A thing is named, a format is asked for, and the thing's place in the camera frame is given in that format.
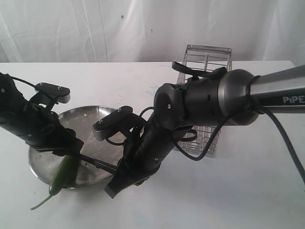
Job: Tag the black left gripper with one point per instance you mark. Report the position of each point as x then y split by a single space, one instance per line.
42 130

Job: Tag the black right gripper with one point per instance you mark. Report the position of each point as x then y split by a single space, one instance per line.
143 155

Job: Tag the black handled kitchen knife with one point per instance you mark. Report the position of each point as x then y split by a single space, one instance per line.
99 164

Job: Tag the green chili pepper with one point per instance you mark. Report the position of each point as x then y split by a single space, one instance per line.
65 174

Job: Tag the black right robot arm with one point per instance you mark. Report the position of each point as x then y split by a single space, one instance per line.
217 99

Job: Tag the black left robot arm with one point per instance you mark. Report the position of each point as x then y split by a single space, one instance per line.
11 101

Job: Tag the round steel plate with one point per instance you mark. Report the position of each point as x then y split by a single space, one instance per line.
45 165

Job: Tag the white backdrop curtain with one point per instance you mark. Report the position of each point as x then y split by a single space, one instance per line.
149 30

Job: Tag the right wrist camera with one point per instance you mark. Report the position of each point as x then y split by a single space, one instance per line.
121 120

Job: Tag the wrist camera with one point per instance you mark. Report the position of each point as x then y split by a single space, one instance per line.
121 120
50 95

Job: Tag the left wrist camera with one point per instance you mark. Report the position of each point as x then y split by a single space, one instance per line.
50 95

